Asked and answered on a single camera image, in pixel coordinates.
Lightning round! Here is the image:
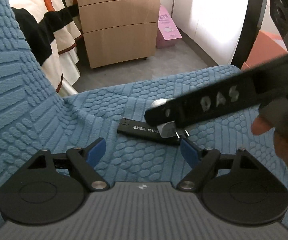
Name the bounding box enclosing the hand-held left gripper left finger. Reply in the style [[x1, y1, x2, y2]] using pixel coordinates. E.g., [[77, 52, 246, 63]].
[[21, 137, 111, 192]]

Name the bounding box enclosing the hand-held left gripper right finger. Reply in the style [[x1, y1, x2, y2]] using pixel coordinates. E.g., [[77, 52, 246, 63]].
[[176, 137, 264, 192]]

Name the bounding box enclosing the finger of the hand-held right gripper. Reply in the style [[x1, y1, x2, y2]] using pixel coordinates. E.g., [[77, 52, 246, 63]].
[[145, 96, 184, 128]]

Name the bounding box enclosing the white charger plug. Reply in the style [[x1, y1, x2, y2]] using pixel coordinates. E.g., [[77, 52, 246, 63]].
[[151, 99, 191, 139]]

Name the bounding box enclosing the black slim lighter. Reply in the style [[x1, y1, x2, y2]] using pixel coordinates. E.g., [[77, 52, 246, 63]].
[[117, 117, 181, 146]]

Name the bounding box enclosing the orange box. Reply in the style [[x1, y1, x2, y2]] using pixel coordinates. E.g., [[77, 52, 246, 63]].
[[241, 30, 288, 71]]

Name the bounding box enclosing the pink paper bag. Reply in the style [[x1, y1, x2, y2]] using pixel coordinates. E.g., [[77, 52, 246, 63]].
[[156, 4, 182, 50]]

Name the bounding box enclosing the wooden nightstand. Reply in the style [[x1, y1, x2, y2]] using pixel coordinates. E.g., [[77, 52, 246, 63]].
[[78, 0, 163, 69]]

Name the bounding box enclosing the blue textured chair cover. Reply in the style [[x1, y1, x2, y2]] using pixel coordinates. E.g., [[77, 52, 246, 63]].
[[0, 0, 288, 237]]

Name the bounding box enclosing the striped bed blanket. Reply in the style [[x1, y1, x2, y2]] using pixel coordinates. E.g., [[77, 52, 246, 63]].
[[5, 0, 82, 97]]

